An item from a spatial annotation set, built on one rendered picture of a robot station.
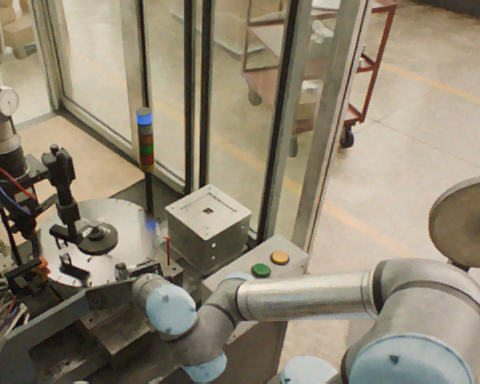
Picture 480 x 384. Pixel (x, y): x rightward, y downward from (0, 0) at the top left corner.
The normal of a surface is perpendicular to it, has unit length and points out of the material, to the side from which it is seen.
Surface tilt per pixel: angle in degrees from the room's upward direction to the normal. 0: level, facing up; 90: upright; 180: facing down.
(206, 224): 0
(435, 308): 8
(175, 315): 56
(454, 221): 86
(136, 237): 0
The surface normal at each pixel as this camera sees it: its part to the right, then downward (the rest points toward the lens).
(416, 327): -0.24, -0.81
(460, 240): -0.36, 0.59
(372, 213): -0.02, -0.73
